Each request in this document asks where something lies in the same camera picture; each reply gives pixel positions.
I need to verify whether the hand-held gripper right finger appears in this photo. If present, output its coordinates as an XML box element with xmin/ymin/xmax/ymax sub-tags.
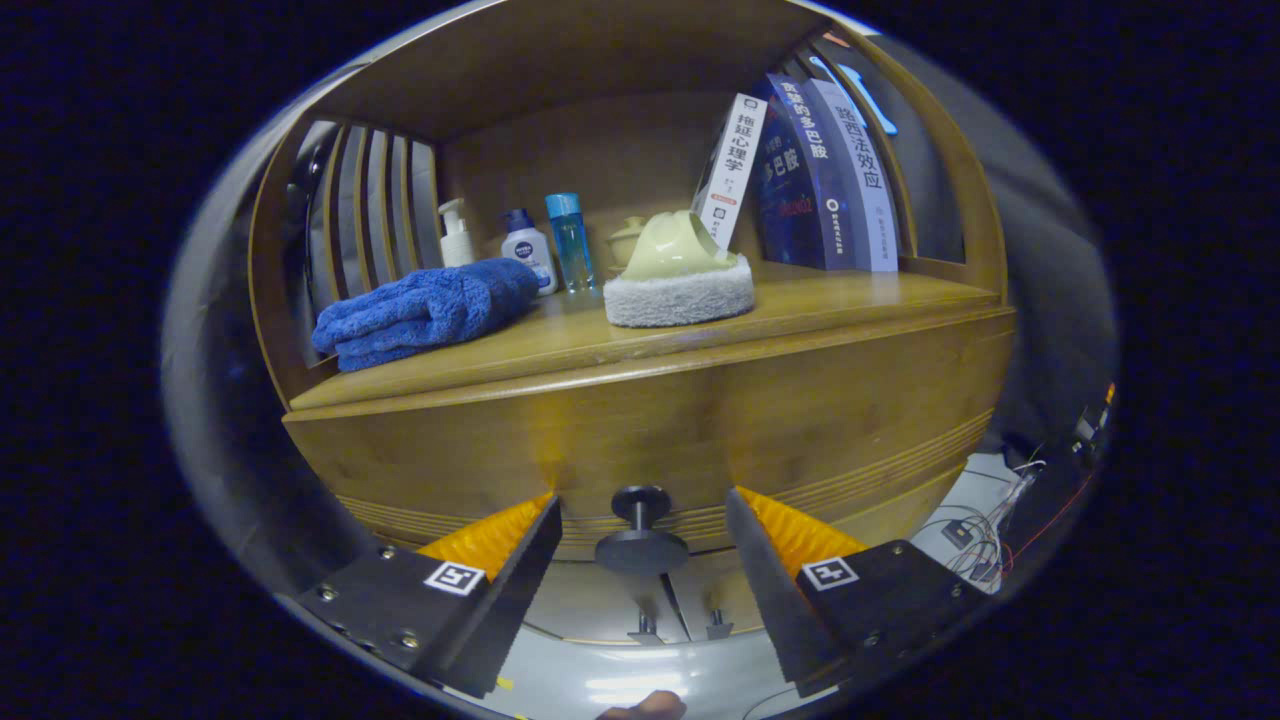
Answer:
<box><xmin>724</xmin><ymin>486</ymin><xmax>991</xmax><ymax>699</ymax></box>

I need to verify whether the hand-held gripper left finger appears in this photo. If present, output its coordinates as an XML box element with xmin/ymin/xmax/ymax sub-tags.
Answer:
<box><xmin>290</xmin><ymin>492</ymin><xmax>564</xmax><ymax>699</ymax></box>

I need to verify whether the black drawer knob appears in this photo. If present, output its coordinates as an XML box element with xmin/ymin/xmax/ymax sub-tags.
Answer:
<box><xmin>594</xmin><ymin>485</ymin><xmax>691</xmax><ymax>576</ymax></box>

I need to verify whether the pale green scrub brush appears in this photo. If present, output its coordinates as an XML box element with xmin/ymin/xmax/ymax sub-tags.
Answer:
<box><xmin>603</xmin><ymin>209</ymin><xmax>756</xmax><ymax>329</ymax></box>

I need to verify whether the wooden cabinet door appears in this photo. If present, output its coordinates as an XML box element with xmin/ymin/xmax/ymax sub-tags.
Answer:
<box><xmin>520</xmin><ymin>560</ymin><xmax>691</xmax><ymax>646</ymax></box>
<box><xmin>665</xmin><ymin>555</ymin><xmax>771</xmax><ymax>641</ymax></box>

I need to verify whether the wooden countertop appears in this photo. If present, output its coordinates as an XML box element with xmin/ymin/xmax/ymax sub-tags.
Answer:
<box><xmin>288</xmin><ymin>258</ymin><xmax>1013</xmax><ymax>413</ymax></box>

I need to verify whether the wooden cabinet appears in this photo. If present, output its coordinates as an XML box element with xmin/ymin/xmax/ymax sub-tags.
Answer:
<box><xmin>247</xmin><ymin>0</ymin><xmax>1016</xmax><ymax>646</ymax></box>

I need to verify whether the blue towel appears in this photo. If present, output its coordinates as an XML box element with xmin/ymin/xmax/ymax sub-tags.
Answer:
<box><xmin>312</xmin><ymin>258</ymin><xmax>541</xmax><ymax>373</ymax></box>

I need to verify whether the white bottle with blue cap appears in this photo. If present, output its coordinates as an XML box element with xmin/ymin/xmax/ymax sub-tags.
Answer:
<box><xmin>500</xmin><ymin>208</ymin><xmax>559</xmax><ymax>297</ymax></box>

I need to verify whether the black and orange device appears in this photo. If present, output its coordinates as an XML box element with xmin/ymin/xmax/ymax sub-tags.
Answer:
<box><xmin>1065</xmin><ymin>383</ymin><xmax>1116</xmax><ymax>461</ymax></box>

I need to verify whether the clear blue bottle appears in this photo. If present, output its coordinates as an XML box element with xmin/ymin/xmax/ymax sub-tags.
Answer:
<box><xmin>545</xmin><ymin>193</ymin><xmax>597</xmax><ymax>294</ymax></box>

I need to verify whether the white pump bottle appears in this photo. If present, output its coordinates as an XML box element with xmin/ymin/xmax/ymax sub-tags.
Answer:
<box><xmin>438</xmin><ymin>198</ymin><xmax>477</xmax><ymax>269</ymax></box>

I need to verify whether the cream lidded tea cup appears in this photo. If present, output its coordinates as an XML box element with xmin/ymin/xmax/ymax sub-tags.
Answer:
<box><xmin>607</xmin><ymin>216</ymin><xmax>649</xmax><ymax>269</ymax></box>

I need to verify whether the dark blue book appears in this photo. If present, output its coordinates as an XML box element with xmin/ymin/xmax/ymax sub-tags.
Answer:
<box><xmin>752</xmin><ymin>72</ymin><xmax>851</xmax><ymax>271</ymax></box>

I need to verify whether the white book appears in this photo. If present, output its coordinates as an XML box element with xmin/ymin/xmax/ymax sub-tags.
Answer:
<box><xmin>692</xmin><ymin>93</ymin><xmax>769</xmax><ymax>251</ymax></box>

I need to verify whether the pale lavender book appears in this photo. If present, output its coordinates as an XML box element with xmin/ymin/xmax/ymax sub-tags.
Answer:
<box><xmin>805</xmin><ymin>78</ymin><xmax>901</xmax><ymax>273</ymax></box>

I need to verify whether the floor cables bundle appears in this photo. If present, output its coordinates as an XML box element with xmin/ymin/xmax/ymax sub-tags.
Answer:
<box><xmin>915</xmin><ymin>455</ymin><xmax>1061</xmax><ymax>596</ymax></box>

